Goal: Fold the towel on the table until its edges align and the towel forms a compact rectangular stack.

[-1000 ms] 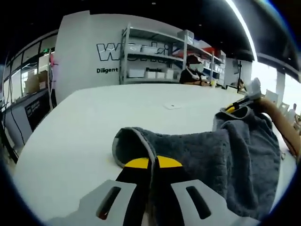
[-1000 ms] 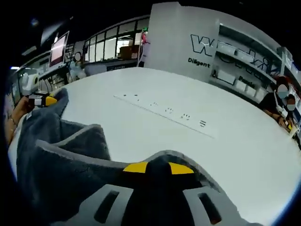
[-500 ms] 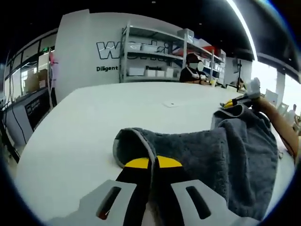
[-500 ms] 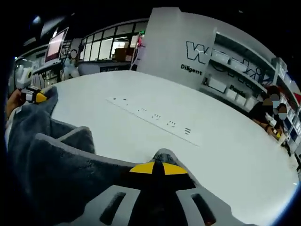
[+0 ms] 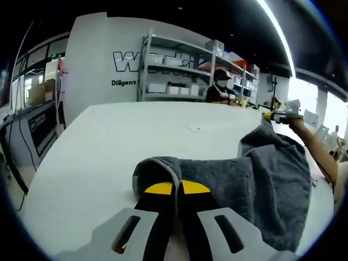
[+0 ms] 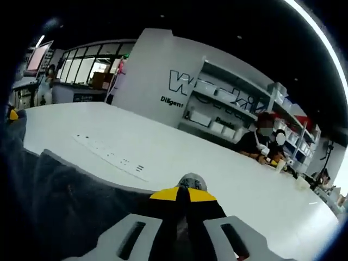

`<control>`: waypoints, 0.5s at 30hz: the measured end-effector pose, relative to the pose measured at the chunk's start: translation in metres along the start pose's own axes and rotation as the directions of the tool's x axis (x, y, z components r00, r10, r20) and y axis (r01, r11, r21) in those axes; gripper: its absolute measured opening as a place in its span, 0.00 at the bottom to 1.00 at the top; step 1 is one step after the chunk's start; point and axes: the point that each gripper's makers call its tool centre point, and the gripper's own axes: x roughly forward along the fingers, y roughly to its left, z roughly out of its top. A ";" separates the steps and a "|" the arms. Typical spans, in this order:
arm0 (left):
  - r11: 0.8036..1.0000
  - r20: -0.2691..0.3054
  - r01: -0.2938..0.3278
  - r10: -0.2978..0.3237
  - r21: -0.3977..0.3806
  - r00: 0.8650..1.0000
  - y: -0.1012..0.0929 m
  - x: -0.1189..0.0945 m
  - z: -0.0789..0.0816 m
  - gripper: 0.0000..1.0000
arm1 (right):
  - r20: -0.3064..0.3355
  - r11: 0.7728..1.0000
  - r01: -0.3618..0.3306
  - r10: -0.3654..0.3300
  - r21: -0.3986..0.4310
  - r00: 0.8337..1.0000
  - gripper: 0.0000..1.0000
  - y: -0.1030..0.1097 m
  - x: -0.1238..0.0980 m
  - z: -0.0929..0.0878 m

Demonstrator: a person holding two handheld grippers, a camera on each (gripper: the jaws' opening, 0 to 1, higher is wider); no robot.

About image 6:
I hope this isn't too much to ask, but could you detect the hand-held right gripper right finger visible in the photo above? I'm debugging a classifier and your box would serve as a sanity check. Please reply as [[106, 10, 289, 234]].
[[184, 187, 299, 261]]

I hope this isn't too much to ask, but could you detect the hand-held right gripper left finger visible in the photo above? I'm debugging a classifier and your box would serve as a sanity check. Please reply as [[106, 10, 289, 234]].
[[62, 187, 187, 261]]

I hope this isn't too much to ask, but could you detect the grey fluffy towel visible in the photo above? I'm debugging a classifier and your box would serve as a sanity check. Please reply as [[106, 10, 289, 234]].
[[0, 108, 209, 261]]

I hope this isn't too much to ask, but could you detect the pink-screen computer monitor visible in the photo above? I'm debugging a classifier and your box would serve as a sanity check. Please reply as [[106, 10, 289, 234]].
[[25, 40, 54, 77]]

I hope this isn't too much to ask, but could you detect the cardboard box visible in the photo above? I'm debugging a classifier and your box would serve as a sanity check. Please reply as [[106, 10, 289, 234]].
[[90, 70, 114, 90]]

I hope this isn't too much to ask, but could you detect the white table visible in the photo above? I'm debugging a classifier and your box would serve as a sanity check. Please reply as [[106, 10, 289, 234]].
[[23, 102, 340, 261]]

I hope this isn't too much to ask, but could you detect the pink hanging item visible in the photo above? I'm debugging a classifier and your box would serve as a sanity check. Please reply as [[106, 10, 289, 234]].
[[113, 58, 128, 91]]

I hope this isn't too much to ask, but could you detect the grey metal shelf rack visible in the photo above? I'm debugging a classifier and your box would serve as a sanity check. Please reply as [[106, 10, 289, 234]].
[[178, 59, 323, 176]]

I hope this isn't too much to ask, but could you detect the ceiling light strip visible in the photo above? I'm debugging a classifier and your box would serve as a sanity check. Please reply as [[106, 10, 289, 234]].
[[282, 0, 348, 105]]

